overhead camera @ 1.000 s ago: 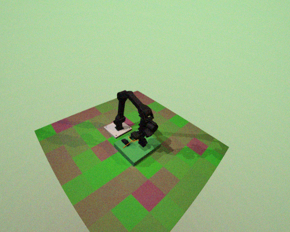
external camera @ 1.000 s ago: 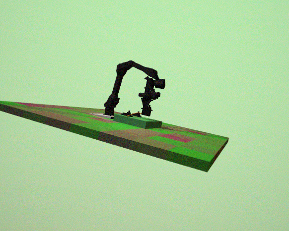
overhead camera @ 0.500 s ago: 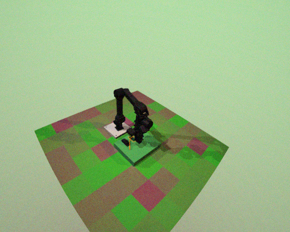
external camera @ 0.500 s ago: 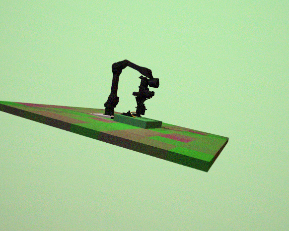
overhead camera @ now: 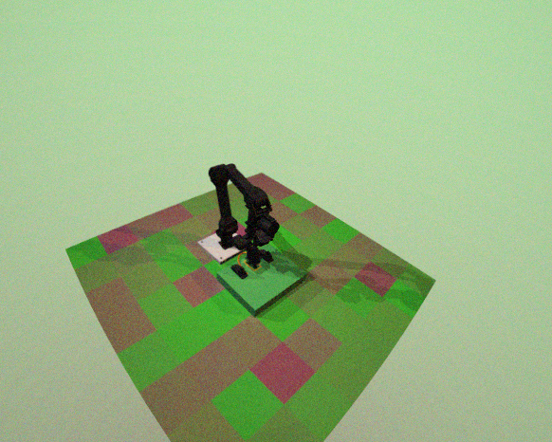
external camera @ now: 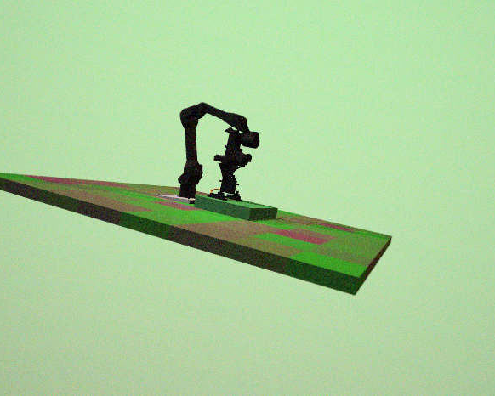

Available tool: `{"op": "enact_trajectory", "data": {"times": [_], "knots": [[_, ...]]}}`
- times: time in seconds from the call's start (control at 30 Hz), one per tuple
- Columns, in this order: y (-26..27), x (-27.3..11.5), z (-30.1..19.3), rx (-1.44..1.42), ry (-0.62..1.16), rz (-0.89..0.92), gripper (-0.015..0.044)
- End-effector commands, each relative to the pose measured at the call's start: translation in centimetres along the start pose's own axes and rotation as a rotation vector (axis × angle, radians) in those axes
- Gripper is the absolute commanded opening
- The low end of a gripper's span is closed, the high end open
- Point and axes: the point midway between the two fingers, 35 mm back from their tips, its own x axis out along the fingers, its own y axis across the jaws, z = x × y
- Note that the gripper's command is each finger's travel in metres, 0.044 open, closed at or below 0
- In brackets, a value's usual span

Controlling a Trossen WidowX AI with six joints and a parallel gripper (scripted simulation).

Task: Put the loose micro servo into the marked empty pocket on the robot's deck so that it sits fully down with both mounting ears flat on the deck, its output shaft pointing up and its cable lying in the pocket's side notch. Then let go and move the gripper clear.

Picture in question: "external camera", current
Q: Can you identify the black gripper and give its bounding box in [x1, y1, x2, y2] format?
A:
[213, 144, 245, 181]

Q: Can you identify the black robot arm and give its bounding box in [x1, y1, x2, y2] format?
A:
[177, 102, 259, 198]

